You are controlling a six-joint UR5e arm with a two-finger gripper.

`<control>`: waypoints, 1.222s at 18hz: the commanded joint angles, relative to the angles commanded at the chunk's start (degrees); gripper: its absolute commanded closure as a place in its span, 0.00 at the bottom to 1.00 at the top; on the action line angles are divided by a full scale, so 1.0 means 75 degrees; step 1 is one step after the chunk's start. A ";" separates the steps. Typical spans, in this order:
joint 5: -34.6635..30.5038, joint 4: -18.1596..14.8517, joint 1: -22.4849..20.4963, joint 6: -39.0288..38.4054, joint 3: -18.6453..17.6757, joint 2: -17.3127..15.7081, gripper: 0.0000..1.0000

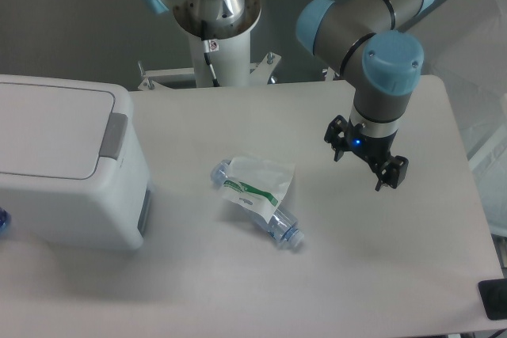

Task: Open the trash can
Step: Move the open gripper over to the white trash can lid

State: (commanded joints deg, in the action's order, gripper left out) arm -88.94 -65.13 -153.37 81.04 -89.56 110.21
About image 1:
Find white green plastic pouch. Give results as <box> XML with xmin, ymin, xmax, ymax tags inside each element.
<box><xmin>210</xmin><ymin>155</ymin><xmax>295</xmax><ymax>222</ymax></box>

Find white covered box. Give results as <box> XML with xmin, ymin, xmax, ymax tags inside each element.
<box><xmin>408</xmin><ymin>0</ymin><xmax>506</xmax><ymax>237</ymax></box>

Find black cable on pedestal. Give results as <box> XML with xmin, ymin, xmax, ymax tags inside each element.
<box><xmin>200</xmin><ymin>20</ymin><xmax>221</xmax><ymax>88</ymax></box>

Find black device at table corner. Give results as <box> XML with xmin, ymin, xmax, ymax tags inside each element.
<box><xmin>478</xmin><ymin>279</ymin><xmax>506</xmax><ymax>321</ymax></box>

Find grey levelling foot bolt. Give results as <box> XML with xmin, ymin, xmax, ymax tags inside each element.
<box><xmin>322</xmin><ymin>67</ymin><xmax>340</xmax><ymax>81</ymax></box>

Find clear plastic water bottle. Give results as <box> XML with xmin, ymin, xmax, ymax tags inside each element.
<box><xmin>210</xmin><ymin>160</ymin><xmax>304</xmax><ymax>252</ymax></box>

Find white trash can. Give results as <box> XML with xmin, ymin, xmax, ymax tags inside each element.
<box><xmin>1</xmin><ymin>74</ymin><xmax>153</xmax><ymax>250</ymax></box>

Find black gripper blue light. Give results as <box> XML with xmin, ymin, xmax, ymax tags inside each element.
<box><xmin>324</xmin><ymin>115</ymin><xmax>409</xmax><ymax>192</ymax></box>

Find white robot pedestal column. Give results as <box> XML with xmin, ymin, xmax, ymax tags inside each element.
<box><xmin>173</xmin><ymin>0</ymin><xmax>261</xmax><ymax>87</ymax></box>

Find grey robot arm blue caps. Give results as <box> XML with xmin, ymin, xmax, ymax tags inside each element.
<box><xmin>144</xmin><ymin>0</ymin><xmax>435</xmax><ymax>188</ymax></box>

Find grey trash can push button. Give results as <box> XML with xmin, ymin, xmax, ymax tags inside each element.
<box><xmin>99</xmin><ymin>112</ymin><xmax>128</xmax><ymax>160</ymax></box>

